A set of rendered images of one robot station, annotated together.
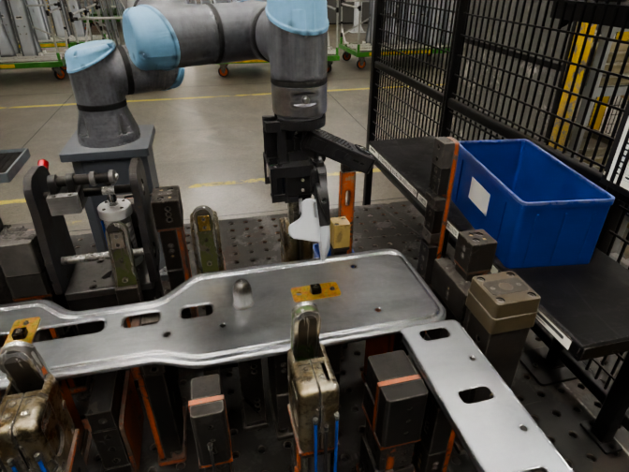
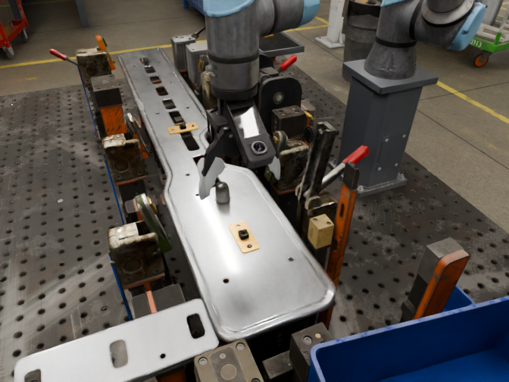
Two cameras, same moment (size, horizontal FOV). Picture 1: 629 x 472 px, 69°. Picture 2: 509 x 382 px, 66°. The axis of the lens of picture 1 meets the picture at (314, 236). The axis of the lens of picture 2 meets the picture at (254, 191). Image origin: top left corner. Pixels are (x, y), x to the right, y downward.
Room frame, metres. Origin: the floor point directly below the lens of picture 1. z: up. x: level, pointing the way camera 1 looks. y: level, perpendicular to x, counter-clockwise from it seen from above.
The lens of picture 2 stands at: (0.57, -0.56, 1.57)
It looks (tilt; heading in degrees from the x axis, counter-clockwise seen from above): 39 degrees down; 81
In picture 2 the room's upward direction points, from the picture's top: straight up
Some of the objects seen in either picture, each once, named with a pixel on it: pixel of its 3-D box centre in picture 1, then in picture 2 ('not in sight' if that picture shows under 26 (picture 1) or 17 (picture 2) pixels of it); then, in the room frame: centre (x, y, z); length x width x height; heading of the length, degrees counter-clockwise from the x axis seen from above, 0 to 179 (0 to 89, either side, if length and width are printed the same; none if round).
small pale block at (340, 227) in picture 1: (337, 295); (313, 283); (0.78, -0.05, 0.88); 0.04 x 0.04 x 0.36; 14
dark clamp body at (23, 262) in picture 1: (51, 314); not in sight; (0.71, 0.53, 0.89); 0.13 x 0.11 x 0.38; 14
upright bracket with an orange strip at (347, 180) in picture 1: (343, 260); (334, 266); (0.81, -0.06, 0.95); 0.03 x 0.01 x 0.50; 104
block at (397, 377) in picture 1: (387, 434); (170, 345); (0.47, -0.12, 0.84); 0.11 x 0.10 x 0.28; 14
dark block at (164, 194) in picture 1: (181, 282); (284, 180); (0.79, 0.28, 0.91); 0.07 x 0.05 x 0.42; 14
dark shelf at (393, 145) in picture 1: (478, 206); not in sight; (0.93, -0.38, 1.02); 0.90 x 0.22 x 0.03; 14
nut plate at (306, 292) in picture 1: (315, 289); (243, 234); (0.64, 0.00, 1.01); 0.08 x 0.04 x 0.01; 104
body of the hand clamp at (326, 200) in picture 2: (297, 292); (310, 255); (0.80, 0.04, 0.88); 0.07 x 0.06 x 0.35; 14
